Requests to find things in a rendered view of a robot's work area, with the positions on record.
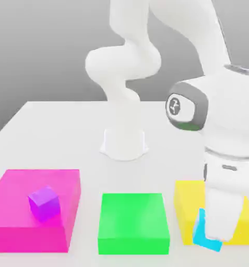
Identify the small purple cube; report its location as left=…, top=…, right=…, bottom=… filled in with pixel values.
left=28, top=185, right=61, bottom=223

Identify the large pink box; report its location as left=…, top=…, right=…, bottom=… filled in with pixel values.
left=0, top=169, right=81, bottom=253

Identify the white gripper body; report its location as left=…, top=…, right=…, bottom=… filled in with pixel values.
left=205, top=186, right=245, bottom=241

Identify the small cyan cube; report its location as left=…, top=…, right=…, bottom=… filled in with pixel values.
left=192, top=208, right=223, bottom=253

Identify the large green box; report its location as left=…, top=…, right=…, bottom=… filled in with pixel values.
left=97, top=193, right=171, bottom=256

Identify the large yellow box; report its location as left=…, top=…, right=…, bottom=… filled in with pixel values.
left=174, top=180, right=249, bottom=246

